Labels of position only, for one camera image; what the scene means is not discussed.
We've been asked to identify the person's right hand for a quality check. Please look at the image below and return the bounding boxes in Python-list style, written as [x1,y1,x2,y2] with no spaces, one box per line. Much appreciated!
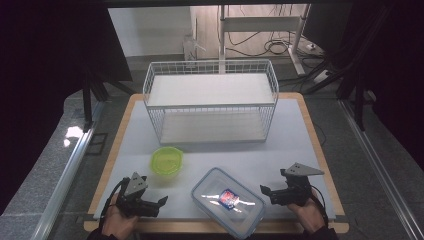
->
[286,189,330,235]

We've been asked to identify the black floor cables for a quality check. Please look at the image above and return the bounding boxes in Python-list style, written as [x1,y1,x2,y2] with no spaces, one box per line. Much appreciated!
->
[226,29,304,58]

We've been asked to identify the hand-held gripper cable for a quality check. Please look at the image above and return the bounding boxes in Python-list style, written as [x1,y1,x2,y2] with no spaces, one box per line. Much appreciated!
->
[309,184,330,228]
[99,177,131,232]

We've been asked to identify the black metal stand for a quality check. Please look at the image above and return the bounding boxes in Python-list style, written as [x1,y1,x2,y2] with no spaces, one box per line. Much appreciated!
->
[81,64,136,133]
[301,4,396,132]

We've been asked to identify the left hand-held gripper cable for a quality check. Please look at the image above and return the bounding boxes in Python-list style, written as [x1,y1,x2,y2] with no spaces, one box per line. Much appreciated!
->
[99,177,131,232]

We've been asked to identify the aluminium rail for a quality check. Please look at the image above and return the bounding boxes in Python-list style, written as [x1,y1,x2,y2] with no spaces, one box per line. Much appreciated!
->
[30,99,105,240]
[337,99,424,240]

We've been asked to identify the right hand-held gripper cable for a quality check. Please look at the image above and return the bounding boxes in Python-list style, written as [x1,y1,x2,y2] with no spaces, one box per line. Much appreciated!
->
[309,184,330,228]

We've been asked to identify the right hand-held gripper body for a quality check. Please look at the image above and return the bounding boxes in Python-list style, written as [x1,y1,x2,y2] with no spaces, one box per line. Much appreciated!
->
[273,162,325,207]

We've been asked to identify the green round plastic container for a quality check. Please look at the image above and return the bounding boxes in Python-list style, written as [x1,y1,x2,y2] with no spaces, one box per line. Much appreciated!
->
[150,145,185,177]

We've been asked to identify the white power strip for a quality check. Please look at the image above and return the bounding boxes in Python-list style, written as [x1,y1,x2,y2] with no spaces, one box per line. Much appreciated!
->
[313,69,332,85]

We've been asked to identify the black curtain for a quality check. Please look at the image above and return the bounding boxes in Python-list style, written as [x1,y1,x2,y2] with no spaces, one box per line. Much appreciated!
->
[302,0,424,172]
[0,0,133,216]

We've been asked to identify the pale grey table mat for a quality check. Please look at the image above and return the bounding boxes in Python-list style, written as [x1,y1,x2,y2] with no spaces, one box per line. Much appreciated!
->
[92,98,337,221]

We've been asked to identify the black floor grate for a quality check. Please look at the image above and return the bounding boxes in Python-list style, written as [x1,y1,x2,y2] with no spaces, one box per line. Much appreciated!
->
[85,132,109,156]

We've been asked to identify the clear plastic bottle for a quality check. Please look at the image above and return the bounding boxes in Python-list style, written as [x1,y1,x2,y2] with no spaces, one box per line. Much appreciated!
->
[182,33,208,62]

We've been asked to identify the person's left hand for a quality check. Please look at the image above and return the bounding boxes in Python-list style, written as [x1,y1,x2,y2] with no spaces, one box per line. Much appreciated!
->
[101,193,140,240]

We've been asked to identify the white wire rack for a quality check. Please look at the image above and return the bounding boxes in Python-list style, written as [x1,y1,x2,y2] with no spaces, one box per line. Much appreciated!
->
[142,59,280,145]

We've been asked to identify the wooden table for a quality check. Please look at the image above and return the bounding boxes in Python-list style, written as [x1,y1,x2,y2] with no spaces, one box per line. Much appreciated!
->
[83,92,350,235]

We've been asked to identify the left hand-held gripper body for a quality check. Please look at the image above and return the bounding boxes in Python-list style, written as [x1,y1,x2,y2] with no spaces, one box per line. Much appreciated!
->
[115,171,160,218]

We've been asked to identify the white desk frame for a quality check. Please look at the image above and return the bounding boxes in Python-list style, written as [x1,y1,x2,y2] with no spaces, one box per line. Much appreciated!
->
[218,3,312,76]

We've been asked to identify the clear plastic food container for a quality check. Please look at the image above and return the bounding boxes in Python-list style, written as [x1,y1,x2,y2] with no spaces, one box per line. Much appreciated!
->
[190,166,267,240]

